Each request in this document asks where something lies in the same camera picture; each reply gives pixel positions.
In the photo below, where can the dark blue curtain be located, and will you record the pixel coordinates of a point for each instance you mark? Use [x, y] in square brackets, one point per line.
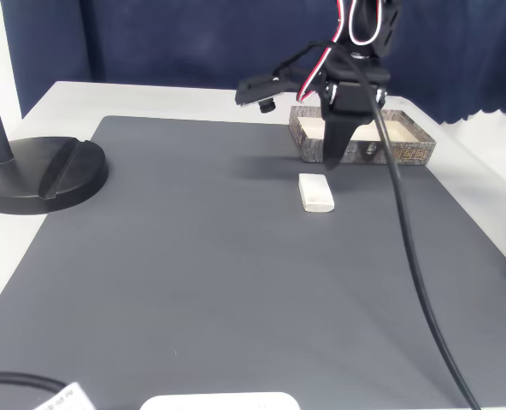
[150, 42]

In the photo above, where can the white printed label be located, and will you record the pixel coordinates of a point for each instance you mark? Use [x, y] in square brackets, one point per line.
[69, 397]

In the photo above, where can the bark patterned cardboard box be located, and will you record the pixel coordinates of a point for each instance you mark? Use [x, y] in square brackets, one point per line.
[407, 154]

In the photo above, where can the white rounded device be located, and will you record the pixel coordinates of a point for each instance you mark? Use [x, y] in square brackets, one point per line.
[219, 402]

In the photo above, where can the round black stand base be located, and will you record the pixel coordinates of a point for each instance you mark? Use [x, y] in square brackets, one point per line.
[22, 179]

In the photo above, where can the grey table mat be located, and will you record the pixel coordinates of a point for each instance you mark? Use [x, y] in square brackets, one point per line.
[193, 277]

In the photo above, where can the white eraser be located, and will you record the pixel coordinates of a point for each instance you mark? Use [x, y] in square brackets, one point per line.
[316, 192]

